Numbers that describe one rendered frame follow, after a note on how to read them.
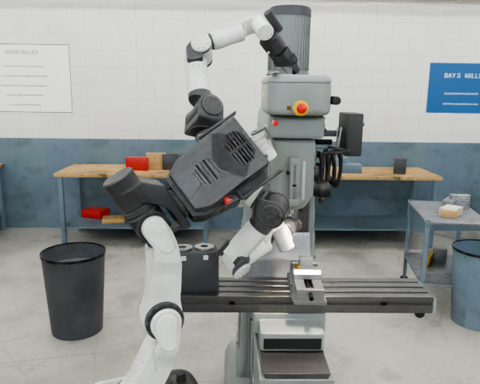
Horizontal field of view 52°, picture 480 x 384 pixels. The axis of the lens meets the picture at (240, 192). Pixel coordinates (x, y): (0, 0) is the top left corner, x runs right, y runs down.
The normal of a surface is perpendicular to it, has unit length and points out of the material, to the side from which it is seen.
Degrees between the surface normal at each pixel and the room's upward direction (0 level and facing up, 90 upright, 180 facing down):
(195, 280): 90
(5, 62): 90
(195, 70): 61
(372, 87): 90
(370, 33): 90
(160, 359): 115
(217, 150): 74
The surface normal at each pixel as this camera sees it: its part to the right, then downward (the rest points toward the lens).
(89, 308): 0.72, 0.21
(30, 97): 0.02, 0.20
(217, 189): -0.11, -0.07
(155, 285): 0.38, 0.19
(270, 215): -0.22, 0.25
